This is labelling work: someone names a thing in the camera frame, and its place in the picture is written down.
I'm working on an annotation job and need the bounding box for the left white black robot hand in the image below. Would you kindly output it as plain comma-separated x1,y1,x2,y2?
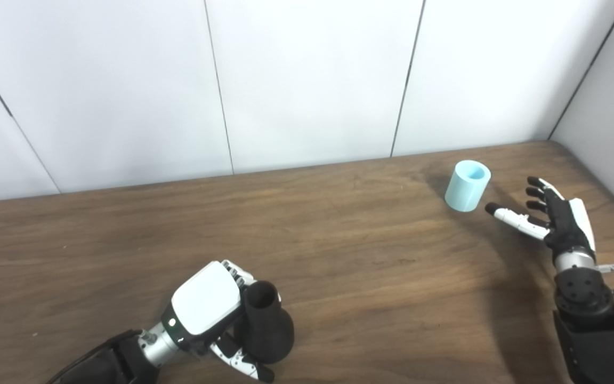
160,260,276,383

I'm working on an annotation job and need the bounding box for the black funnel-shaped nozzle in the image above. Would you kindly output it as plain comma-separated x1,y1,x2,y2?
233,281,295,365

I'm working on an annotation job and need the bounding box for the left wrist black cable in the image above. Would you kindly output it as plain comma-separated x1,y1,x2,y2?
46,330,157,384

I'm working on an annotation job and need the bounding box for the light blue cylinder cup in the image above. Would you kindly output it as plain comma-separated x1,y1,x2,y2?
445,159,492,213

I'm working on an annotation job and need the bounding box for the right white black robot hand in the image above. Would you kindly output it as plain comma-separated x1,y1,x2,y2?
485,177,596,262

